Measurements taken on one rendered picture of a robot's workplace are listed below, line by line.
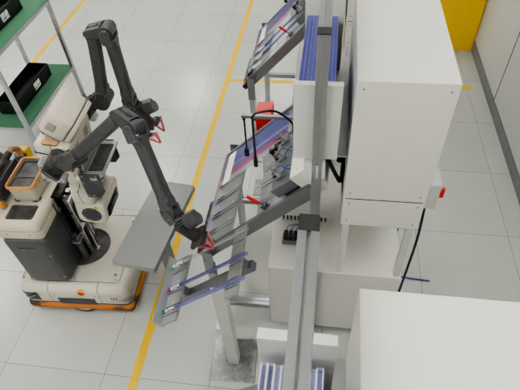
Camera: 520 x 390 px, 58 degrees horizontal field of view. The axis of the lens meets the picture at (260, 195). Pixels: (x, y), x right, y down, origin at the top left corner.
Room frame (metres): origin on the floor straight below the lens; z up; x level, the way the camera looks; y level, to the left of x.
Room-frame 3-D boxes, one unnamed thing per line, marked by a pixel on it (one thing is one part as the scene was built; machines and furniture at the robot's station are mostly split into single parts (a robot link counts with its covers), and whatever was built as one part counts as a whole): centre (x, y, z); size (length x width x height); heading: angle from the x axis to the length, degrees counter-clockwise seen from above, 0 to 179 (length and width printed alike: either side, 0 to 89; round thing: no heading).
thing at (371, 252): (1.59, -0.39, 0.31); 0.70 x 0.65 x 0.62; 169
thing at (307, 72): (1.55, -0.26, 1.52); 0.51 x 0.13 x 0.27; 169
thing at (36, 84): (3.40, 1.88, 0.41); 0.57 x 0.17 x 0.11; 169
